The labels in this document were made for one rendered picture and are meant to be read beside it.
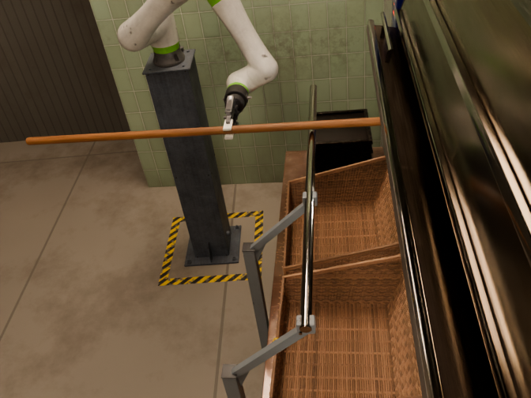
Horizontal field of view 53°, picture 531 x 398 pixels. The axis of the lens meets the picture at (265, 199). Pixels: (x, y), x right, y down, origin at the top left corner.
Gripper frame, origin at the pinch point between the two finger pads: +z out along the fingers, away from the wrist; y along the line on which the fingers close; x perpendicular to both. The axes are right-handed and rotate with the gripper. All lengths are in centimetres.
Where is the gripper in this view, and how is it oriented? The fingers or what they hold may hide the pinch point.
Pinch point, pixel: (228, 129)
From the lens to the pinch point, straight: 198.8
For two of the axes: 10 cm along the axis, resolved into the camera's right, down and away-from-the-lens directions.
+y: 1.1, 7.7, 6.3
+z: -0.7, 6.4, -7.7
